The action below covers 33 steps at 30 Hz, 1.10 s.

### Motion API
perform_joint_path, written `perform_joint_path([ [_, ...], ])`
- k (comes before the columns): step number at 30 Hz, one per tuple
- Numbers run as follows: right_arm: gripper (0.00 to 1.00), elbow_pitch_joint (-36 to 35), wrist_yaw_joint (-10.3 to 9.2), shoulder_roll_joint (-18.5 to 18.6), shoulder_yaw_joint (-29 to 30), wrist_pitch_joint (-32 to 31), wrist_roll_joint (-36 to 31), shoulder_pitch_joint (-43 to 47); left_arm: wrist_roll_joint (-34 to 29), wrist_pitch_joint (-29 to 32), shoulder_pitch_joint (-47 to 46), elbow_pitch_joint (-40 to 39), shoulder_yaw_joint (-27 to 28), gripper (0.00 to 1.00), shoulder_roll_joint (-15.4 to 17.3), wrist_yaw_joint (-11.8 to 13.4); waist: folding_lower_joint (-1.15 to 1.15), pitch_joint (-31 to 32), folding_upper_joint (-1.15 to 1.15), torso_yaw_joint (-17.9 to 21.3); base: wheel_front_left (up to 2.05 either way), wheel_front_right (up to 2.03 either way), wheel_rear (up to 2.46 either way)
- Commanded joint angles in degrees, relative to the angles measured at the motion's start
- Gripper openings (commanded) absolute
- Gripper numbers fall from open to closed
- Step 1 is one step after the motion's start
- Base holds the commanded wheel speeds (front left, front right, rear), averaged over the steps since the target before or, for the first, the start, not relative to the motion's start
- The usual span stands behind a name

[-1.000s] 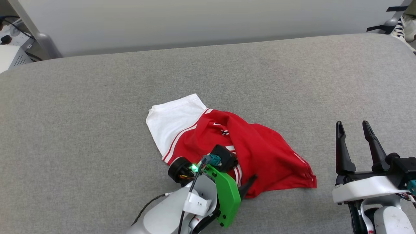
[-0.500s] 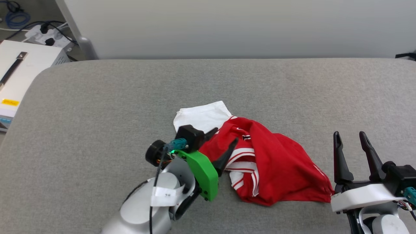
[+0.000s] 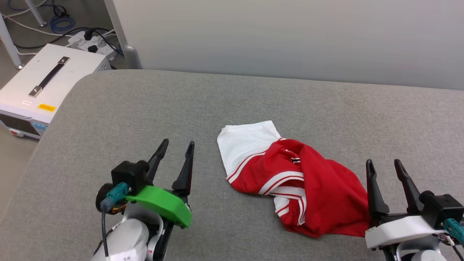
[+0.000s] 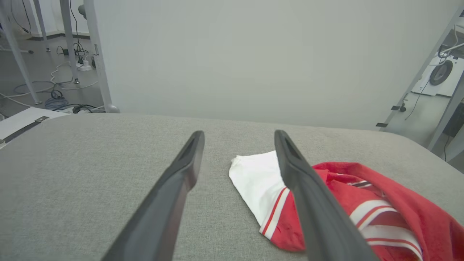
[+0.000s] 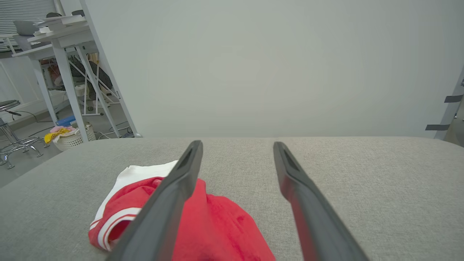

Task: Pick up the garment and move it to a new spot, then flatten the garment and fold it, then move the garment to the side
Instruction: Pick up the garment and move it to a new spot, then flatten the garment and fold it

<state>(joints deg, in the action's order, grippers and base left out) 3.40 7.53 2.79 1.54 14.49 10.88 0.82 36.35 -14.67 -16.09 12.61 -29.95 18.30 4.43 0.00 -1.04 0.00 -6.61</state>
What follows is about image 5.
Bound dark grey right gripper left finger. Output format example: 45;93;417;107
105;140;203;261

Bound white floor cable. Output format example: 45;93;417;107
96;125;135;140

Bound dark grey fabric bundle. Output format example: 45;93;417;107
69;56;113;101

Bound yellow cloth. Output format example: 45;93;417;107
44;128;71;144

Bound grey window blinds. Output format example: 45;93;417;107
0;0;58;37

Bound white laundry basket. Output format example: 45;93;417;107
53;123;96;152

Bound grey metal post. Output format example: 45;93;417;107
434;65;464;140

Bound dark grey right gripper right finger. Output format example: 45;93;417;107
273;141;370;261

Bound red and white basketball jersey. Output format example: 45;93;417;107
88;160;276;261

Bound white desk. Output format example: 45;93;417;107
27;22;124;142
12;44;59;124

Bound grey office chair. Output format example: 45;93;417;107
13;20;41;51

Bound white partition panel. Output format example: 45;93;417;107
80;0;464;138

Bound stack of white papers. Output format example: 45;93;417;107
33;14;87;37

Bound chrome stool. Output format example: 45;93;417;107
0;100;44;170

